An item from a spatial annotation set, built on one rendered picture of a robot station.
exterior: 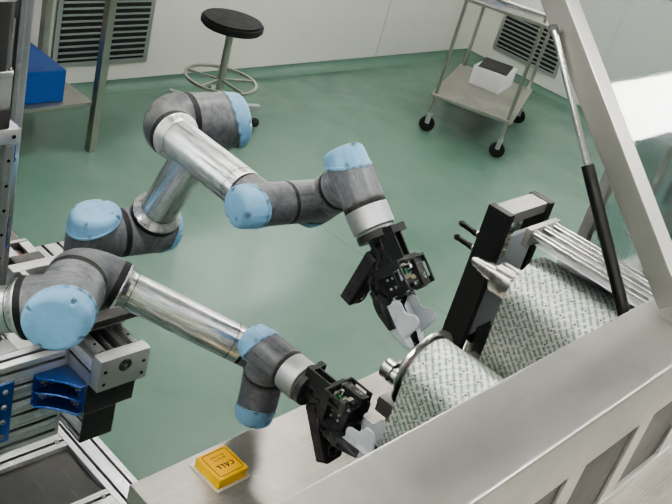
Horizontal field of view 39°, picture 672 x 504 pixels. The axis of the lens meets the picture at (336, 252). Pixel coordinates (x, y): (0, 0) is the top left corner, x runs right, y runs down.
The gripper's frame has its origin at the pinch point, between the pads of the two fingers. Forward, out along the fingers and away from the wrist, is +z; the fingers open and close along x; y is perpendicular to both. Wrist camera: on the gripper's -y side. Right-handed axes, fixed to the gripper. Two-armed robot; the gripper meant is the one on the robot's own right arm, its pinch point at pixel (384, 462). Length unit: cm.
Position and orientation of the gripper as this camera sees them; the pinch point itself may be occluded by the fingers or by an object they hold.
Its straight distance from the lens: 163.0
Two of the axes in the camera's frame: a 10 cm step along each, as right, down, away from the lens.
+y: 2.5, -8.4, -4.8
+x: 6.7, -2.0, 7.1
